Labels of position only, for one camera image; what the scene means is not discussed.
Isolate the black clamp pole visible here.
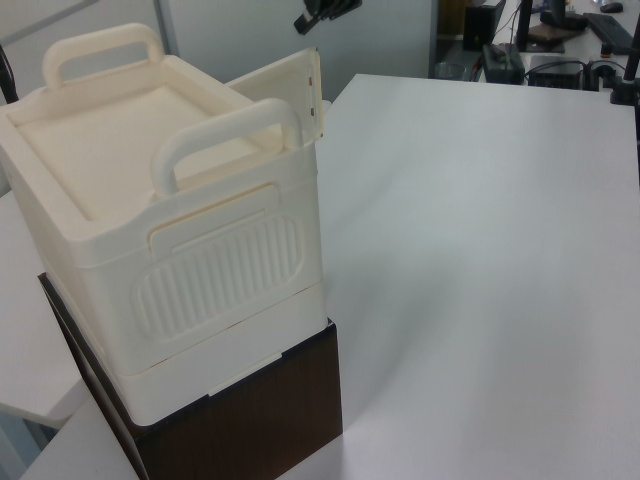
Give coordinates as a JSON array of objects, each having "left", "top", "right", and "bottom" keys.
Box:
[{"left": 607, "top": 34, "right": 640, "bottom": 107}]

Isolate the cream cabinet door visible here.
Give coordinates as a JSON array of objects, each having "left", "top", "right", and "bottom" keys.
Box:
[{"left": 230, "top": 45, "right": 329, "bottom": 139}]

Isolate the black curved desk object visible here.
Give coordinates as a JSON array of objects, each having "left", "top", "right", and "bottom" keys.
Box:
[{"left": 538, "top": 8, "right": 590, "bottom": 34}]

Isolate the black curved cable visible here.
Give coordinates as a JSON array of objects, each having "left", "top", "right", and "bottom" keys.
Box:
[{"left": 0, "top": 43, "right": 22, "bottom": 106}]

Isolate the black electronics box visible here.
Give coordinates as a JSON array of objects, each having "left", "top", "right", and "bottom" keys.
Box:
[{"left": 524, "top": 53, "right": 587, "bottom": 91}]

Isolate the black speaker box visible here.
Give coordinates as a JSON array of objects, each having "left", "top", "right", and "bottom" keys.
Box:
[{"left": 463, "top": 0, "right": 507, "bottom": 51}]

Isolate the dark brown wooden box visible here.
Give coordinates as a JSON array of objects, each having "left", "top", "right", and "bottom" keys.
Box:
[{"left": 37, "top": 272, "right": 344, "bottom": 480}]

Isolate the small black desk device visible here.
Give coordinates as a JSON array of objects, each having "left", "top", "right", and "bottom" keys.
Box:
[{"left": 584, "top": 58, "right": 617, "bottom": 92}]

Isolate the wire mesh bin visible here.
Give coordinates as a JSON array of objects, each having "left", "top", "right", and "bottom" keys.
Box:
[{"left": 433, "top": 61, "right": 470, "bottom": 80}]

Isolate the black power supply unit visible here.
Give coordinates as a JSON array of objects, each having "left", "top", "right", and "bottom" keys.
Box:
[{"left": 480, "top": 42, "right": 527, "bottom": 84}]

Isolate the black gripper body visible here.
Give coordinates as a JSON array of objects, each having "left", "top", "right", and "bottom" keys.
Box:
[{"left": 304, "top": 0, "right": 364, "bottom": 22}]

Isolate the cream cabinet carry handle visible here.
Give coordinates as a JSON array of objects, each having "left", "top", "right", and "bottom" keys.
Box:
[
  {"left": 151, "top": 97, "right": 305, "bottom": 197},
  {"left": 41, "top": 22, "right": 164, "bottom": 91}
]

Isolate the black monitor stand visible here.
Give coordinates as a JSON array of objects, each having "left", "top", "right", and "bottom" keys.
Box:
[{"left": 516, "top": 0, "right": 567, "bottom": 54}]

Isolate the cream plastic storage cabinet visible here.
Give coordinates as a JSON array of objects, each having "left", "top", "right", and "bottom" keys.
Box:
[{"left": 0, "top": 22, "right": 329, "bottom": 429}]

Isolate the black keyboard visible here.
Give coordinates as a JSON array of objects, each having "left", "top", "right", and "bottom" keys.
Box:
[{"left": 583, "top": 12, "right": 635, "bottom": 55}]

